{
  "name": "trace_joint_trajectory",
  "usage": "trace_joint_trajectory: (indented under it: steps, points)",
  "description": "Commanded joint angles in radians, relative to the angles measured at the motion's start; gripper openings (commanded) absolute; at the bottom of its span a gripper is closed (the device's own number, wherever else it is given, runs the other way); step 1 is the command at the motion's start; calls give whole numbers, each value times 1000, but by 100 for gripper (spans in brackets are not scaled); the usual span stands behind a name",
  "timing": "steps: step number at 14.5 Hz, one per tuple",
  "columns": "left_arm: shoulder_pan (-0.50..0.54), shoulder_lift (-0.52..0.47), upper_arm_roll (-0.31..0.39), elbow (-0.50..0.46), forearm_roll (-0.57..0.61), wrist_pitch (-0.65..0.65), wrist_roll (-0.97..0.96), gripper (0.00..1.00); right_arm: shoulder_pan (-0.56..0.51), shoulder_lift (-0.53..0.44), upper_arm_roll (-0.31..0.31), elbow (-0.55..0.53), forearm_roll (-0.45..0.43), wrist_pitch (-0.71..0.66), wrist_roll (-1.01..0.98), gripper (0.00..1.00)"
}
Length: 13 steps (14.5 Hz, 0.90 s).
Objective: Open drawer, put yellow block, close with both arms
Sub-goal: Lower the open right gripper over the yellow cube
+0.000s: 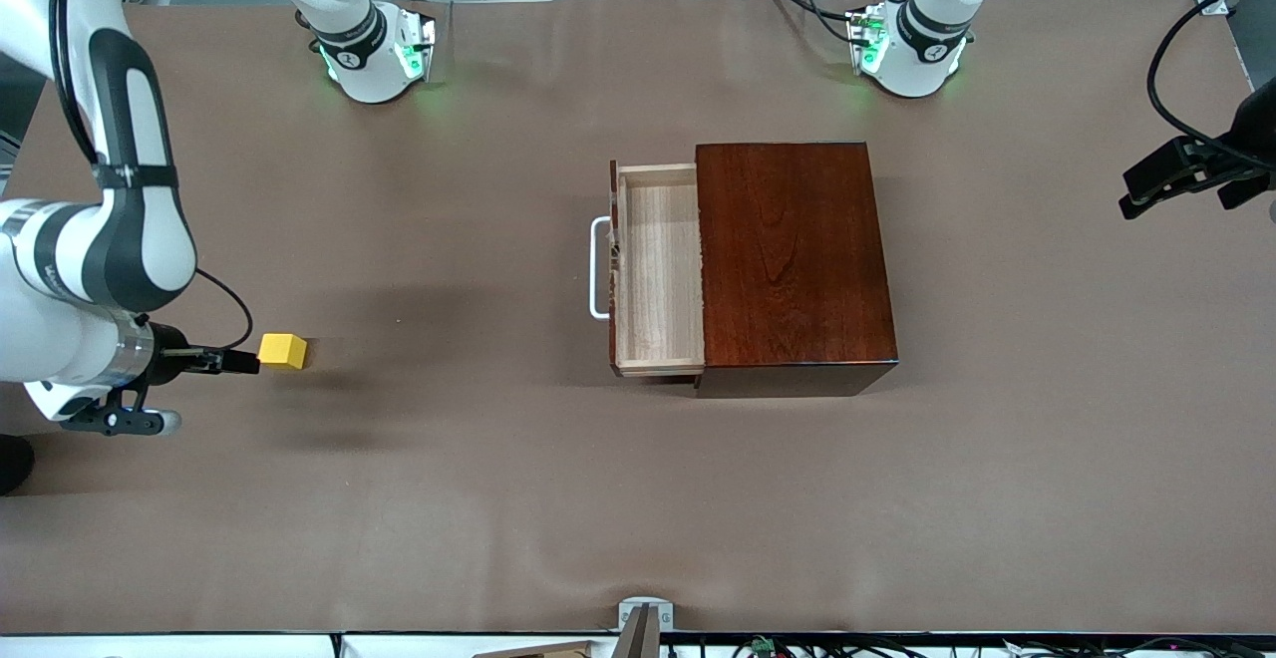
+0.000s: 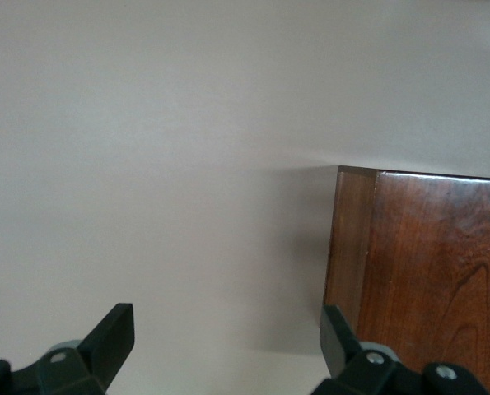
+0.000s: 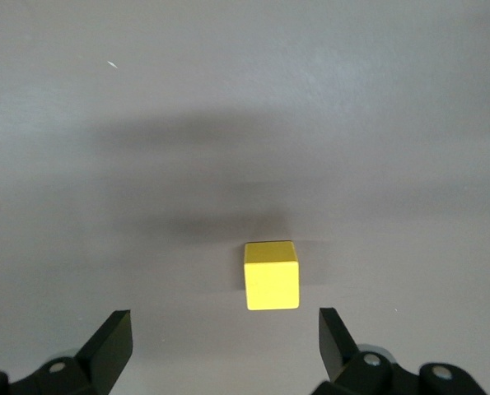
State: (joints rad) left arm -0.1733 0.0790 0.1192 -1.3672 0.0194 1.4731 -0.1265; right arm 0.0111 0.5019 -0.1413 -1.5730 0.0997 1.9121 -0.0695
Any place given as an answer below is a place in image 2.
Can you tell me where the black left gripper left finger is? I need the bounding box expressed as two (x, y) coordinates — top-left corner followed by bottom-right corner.
(0, 303), (135, 395)

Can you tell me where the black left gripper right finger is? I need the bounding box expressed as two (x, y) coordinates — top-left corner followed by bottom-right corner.
(312, 304), (487, 395)

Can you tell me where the dark red wooden cabinet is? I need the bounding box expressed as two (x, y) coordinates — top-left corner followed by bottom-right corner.
(322, 165), (490, 395)

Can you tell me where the brown table cover mat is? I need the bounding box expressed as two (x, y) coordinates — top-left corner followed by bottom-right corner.
(0, 0), (490, 395)

